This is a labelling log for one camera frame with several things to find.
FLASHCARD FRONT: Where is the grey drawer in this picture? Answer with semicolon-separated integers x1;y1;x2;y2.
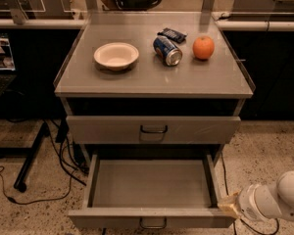
69;155;234;229
67;116;240;145

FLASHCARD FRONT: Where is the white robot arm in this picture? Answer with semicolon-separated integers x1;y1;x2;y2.
218;170;294;222

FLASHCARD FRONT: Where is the grey metal drawer cabinet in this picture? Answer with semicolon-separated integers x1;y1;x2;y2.
55;12;254;159

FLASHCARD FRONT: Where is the grey top drawer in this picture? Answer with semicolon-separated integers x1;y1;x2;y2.
67;116;240;145

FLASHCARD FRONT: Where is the orange fruit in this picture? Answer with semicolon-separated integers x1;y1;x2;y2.
192;36;215;60

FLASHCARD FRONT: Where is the blue soda can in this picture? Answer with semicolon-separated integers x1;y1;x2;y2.
153;35;182;67

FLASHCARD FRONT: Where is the dark blue snack packet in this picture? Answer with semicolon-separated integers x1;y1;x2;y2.
158;27;186;43

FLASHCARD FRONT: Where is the black desk leg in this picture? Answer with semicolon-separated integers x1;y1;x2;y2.
0;120;50;193

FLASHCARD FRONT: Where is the laptop with lit screen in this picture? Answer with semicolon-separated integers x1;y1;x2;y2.
0;33;17;96

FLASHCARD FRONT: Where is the black floor cable right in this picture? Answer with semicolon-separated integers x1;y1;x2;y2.
220;152;280;235

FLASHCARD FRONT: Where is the black floor cable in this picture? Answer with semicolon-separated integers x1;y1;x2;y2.
220;152;280;235
0;119;89;206

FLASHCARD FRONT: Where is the black floor cable left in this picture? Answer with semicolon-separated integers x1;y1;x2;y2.
0;119;89;206

